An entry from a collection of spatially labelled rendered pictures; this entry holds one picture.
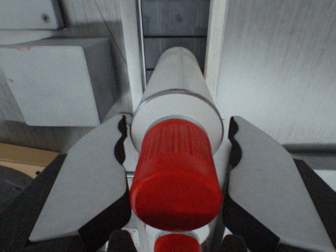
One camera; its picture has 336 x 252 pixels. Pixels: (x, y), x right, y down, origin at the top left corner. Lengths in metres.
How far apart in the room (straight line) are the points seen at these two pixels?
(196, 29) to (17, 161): 0.38
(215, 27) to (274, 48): 0.14
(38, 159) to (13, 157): 0.04
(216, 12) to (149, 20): 0.08
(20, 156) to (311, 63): 0.52
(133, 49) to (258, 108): 0.25
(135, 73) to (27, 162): 0.32
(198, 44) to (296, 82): 0.18
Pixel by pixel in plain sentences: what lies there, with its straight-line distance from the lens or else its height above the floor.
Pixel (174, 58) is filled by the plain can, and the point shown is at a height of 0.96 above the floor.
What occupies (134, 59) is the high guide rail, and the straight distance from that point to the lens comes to 0.17.
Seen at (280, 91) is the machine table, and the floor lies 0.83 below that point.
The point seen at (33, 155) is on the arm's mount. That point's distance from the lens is 0.46.
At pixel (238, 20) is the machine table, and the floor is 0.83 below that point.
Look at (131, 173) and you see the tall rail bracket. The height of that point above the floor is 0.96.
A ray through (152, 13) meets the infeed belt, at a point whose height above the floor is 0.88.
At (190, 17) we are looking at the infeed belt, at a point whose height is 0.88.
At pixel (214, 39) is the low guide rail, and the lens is 0.22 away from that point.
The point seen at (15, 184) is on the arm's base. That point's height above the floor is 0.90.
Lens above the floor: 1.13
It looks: 59 degrees down
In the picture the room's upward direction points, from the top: 175 degrees counter-clockwise
